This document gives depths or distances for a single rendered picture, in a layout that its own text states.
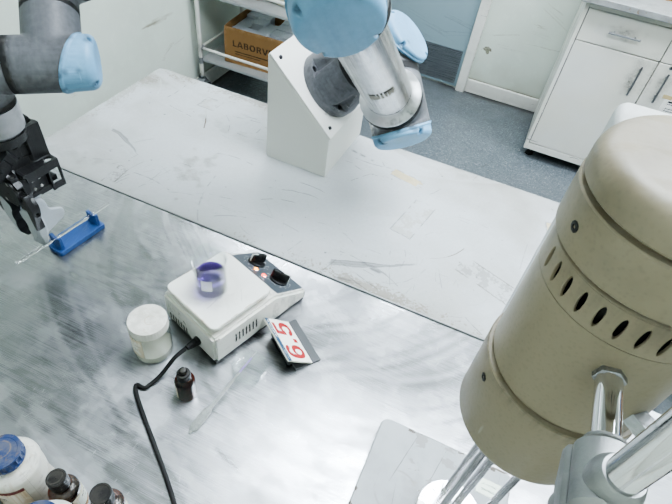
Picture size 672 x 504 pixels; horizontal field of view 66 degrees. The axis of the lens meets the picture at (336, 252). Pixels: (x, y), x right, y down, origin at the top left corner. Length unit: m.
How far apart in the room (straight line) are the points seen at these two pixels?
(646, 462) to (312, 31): 0.56
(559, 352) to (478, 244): 0.84
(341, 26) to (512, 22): 2.91
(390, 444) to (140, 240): 0.59
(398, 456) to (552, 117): 2.51
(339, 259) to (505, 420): 0.70
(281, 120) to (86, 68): 0.50
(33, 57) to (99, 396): 0.47
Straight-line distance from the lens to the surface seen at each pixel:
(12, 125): 0.87
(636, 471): 0.23
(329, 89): 1.13
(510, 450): 0.37
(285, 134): 1.19
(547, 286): 0.29
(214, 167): 1.21
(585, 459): 0.26
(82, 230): 1.09
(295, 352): 0.84
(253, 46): 3.03
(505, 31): 3.56
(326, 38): 0.67
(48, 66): 0.80
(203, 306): 0.82
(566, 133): 3.12
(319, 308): 0.93
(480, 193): 1.26
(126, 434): 0.83
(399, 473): 0.79
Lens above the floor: 1.63
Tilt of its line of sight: 46 degrees down
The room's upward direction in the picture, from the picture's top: 9 degrees clockwise
